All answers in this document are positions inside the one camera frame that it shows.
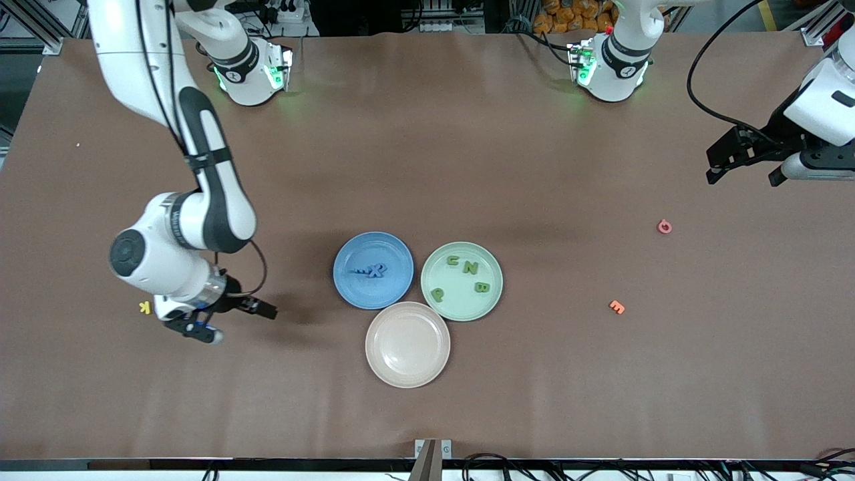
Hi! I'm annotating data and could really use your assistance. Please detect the black looped cable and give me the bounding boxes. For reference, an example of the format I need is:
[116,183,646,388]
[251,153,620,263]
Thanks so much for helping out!
[461,453,518,481]

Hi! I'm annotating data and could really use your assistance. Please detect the black left base cable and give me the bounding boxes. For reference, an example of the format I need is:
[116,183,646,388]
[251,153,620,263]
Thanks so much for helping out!
[518,30,575,67]

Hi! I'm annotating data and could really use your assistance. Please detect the brown paper table cover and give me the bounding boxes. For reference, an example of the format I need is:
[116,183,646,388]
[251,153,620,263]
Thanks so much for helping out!
[0,30,855,463]

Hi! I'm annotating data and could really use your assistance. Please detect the orange packets pile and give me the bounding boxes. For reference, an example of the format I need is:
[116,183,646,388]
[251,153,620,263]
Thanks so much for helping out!
[534,0,619,34]

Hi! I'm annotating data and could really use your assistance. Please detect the blue plate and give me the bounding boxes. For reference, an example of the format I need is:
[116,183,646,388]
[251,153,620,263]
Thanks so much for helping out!
[333,231,415,310]

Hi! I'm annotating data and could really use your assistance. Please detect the grey-brown upright post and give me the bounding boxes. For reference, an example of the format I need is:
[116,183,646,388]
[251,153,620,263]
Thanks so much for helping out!
[409,439,438,481]

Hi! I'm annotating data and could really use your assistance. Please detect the aluminium frame profile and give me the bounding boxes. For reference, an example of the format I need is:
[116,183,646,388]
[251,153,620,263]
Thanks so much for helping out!
[802,0,855,47]
[0,0,88,55]

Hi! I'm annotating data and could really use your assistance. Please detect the pink plate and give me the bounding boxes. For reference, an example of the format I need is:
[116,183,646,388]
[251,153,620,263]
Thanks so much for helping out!
[365,301,452,389]

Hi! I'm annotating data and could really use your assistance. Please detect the white power strip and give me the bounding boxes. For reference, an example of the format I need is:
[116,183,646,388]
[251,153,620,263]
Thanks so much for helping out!
[261,0,308,24]

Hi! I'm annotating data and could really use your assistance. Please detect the green plate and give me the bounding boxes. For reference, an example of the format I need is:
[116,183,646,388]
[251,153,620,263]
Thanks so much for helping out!
[420,241,504,322]

